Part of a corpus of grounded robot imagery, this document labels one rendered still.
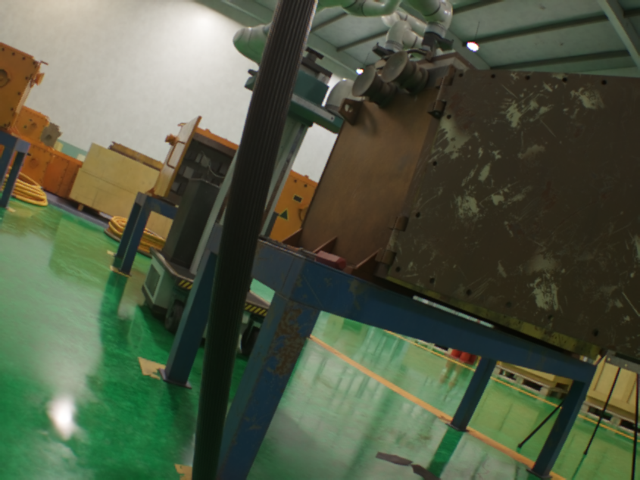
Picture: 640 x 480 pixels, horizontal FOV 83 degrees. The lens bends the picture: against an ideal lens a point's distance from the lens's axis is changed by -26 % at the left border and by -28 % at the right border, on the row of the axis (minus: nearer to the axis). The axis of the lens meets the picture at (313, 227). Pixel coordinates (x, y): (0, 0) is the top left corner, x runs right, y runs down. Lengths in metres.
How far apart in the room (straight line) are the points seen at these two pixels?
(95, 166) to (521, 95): 6.21
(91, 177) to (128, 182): 0.60
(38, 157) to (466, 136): 6.23
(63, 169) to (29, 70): 4.01
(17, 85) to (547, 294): 3.52
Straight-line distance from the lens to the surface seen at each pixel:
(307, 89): 2.86
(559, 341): 1.89
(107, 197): 6.76
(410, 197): 1.16
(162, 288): 2.58
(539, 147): 1.00
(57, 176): 7.51
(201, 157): 3.88
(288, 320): 1.06
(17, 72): 3.69
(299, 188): 3.97
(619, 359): 2.34
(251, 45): 2.53
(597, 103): 1.02
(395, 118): 1.46
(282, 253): 1.15
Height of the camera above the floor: 0.62
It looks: 4 degrees up
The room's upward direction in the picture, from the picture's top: 22 degrees clockwise
